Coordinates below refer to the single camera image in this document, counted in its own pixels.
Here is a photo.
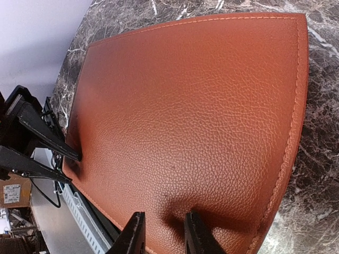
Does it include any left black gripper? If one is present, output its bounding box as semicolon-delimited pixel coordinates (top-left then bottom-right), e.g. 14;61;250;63
1;85;81;184

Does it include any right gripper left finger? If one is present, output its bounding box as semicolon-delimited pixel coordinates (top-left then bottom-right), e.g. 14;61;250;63
106;212;146;254

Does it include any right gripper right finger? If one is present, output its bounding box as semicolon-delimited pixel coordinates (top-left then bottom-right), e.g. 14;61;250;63
184;211;226;254

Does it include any large red jewelry box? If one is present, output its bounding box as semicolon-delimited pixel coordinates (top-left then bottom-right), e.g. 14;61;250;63
63;13;308;253

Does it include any cardboard box in background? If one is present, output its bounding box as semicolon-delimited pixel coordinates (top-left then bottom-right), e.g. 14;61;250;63
1;176;31;208

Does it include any white cable duct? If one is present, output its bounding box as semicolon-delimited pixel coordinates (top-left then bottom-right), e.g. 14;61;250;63
62;184;112;253

